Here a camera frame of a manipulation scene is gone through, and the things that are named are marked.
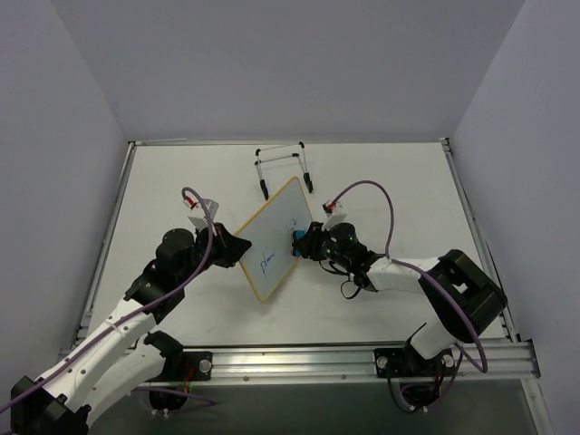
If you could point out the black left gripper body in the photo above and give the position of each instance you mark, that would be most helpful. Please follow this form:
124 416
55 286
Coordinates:
222 247

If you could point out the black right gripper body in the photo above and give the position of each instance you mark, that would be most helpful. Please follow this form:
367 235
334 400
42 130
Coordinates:
311 245

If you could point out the blue whiteboard eraser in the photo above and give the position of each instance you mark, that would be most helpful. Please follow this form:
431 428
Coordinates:
299 246

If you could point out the yellow framed whiteboard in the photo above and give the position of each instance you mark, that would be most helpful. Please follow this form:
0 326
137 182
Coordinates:
269 259

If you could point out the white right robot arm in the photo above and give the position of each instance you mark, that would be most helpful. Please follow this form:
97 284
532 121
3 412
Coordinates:
464 299

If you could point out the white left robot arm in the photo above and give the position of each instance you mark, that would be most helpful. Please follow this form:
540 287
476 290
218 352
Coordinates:
127 348

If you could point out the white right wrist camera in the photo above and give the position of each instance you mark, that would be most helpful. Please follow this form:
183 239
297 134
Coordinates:
334 214

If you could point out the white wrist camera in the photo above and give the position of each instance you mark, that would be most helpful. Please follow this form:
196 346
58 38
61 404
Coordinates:
196 213
334 214

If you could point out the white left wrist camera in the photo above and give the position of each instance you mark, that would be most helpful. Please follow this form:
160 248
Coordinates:
196 213

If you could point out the black wire easel stand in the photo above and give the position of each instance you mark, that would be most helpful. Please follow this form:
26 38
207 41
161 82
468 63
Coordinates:
282 159

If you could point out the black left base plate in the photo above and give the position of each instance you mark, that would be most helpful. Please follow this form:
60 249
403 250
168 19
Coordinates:
188 367

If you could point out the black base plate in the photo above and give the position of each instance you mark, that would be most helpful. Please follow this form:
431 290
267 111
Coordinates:
188 367
402 361

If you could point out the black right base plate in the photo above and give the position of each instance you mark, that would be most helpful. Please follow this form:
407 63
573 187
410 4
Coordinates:
402 361

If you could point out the aluminium front rail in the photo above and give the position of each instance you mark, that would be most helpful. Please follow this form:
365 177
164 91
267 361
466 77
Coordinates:
326 364

